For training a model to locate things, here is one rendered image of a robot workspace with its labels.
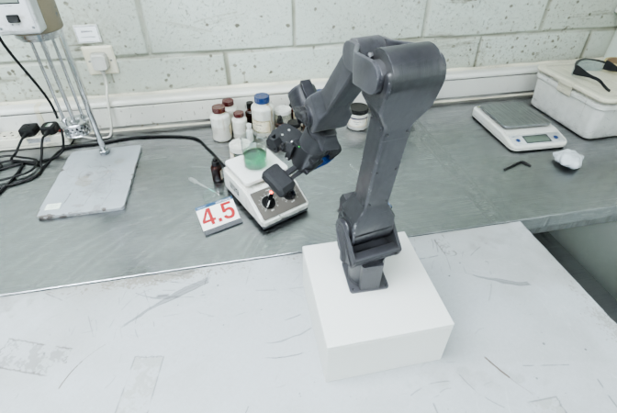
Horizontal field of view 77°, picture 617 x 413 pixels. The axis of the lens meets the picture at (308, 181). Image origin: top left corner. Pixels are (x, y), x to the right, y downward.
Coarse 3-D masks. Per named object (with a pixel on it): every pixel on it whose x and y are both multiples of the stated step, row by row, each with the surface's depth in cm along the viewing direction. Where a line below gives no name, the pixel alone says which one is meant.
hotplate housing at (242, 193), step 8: (224, 168) 98; (224, 176) 98; (232, 176) 94; (232, 184) 95; (240, 184) 92; (256, 184) 91; (264, 184) 92; (232, 192) 97; (240, 192) 92; (248, 192) 89; (240, 200) 95; (248, 200) 89; (248, 208) 92; (256, 208) 88; (296, 208) 91; (304, 208) 93; (256, 216) 88; (280, 216) 89; (288, 216) 91; (264, 224) 87; (272, 224) 89
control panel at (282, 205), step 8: (296, 184) 94; (256, 192) 90; (264, 192) 90; (296, 192) 93; (256, 200) 89; (280, 200) 91; (288, 200) 91; (296, 200) 92; (304, 200) 92; (264, 208) 88; (272, 208) 89; (280, 208) 90; (288, 208) 90; (264, 216) 88; (272, 216) 88
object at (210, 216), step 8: (208, 208) 90; (216, 208) 90; (224, 208) 91; (232, 208) 92; (200, 216) 89; (208, 216) 89; (216, 216) 90; (224, 216) 91; (232, 216) 91; (208, 224) 89
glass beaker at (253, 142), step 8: (240, 136) 90; (248, 136) 93; (256, 136) 93; (264, 136) 91; (248, 144) 88; (256, 144) 88; (264, 144) 90; (248, 152) 89; (256, 152) 89; (264, 152) 91; (248, 160) 91; (256, 160) 90; (264, 160) 92; (248, 168) 92; (256, 168) 92; (264, 168) 93
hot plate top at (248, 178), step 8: (232, 160) 97; (240, 160) 97; (272, 160) 97; (280, 160) 97; (232, 168) 94; (240, 168) 94; (240, 176) 91; (248, 176) 91; (256, 176) 91; (248, 184) 89
